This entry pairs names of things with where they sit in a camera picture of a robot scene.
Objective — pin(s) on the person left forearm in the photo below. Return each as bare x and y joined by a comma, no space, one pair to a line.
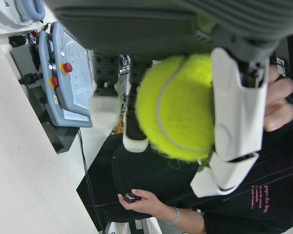
190,217

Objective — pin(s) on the person left hand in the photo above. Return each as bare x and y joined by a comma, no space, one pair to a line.
151,204

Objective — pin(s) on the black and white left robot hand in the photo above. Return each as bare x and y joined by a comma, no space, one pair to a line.
141,31

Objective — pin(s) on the dark grey equipment stand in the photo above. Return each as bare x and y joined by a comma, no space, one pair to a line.
63,139

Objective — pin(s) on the grey wristband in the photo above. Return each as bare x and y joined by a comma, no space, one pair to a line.
176,215

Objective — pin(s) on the grey-blue teach pendant with screen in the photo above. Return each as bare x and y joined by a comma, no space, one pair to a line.
75,61
45,63

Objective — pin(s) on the small black handheld clicker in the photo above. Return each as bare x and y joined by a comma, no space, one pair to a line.
130,198

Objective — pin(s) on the yellow-green tennis ball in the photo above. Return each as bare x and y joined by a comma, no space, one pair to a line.
180,109

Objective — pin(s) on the person right hand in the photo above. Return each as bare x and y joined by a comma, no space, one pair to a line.
279,117

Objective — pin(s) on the person in black printed t-shirt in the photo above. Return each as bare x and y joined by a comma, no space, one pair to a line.
278,170

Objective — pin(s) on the right robot arm with blue caps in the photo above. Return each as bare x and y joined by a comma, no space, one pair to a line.
12,12

